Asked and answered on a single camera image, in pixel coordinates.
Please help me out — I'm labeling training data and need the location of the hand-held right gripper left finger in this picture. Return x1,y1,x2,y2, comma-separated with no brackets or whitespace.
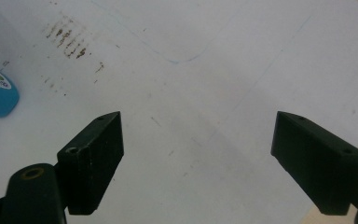
56,111,125,217

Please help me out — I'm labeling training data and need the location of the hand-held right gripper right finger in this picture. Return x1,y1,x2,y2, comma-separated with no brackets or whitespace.
270,110,358,217

